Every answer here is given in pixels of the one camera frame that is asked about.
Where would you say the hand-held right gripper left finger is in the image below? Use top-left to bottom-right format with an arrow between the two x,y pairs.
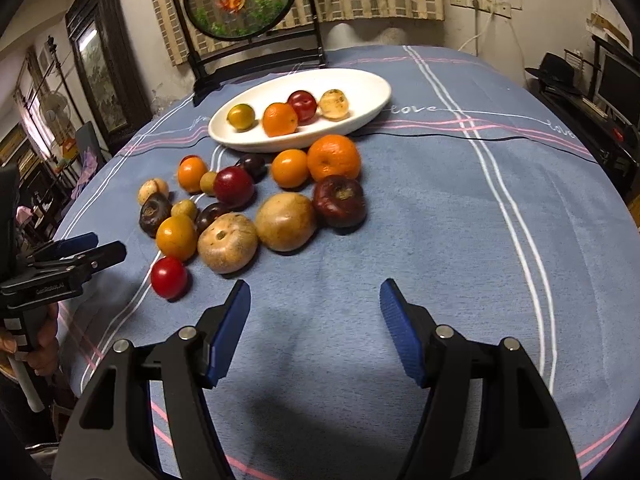
52,280 -> 251,480

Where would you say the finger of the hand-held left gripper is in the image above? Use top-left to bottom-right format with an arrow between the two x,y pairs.
25,241 -> 127,286
22,232 -> 99,263

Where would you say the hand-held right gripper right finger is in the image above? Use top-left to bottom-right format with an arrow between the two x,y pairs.
379,278 -> 583,480

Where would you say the dark brown shrivelled fruit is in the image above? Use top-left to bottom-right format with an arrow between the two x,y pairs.
138,192 -> 174,237

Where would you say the yellow-orange citrus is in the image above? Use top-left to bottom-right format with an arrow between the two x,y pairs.
155,214 -> 198,262

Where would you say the small tan round fruit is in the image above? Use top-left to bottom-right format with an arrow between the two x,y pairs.
137,177 -> 170,206

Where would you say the large tan fruit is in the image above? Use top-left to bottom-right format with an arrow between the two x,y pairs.
197,212 -> 259,275
254,192 -> 318,253

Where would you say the dark purple plum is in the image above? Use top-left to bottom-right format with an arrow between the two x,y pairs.
235,153 -> 268,183
194,202 -> 232,234

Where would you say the large dark red fruit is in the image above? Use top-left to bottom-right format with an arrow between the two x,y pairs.
312,174 -> 368,229

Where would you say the white oval plate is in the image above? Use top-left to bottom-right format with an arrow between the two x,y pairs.
207,67 -> 392,154

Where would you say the person's left hand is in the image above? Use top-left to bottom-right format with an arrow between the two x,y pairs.
27,305 -> 61,377

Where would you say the blue striped tablecloth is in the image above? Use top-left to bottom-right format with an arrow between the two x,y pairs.
50,45 -> 640,480

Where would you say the orange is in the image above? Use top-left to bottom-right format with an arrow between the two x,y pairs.
261,102 -> 299,138
270,149 -> 309,190
177,156 -> 209,194

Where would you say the white standing fan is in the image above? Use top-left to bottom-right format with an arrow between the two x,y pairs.
37,91 -> 71,133

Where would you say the large red plum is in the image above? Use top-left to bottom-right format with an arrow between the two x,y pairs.
212,166 -> 256,211

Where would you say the dark framed picture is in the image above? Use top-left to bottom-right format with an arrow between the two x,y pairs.
65,0 -> 153,153

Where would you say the large mandarin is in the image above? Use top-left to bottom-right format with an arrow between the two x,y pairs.
306,134 -> 362,182

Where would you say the yellow-green round fruit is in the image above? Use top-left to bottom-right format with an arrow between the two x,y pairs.
226,103 -> 258,132

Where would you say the pale spotted fruit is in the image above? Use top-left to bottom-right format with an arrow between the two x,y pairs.
318,89 -> 351,121

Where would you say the dark desk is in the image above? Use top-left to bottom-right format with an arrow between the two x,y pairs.
525,80 -> 640,196

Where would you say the round goldfish table screen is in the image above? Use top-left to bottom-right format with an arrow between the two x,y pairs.
165,0 -> 328,106

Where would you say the black hat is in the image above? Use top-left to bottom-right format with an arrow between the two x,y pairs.
524,52 -> 583,93

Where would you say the computer monitor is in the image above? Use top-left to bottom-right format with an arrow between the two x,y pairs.
597,52 -> 640,126

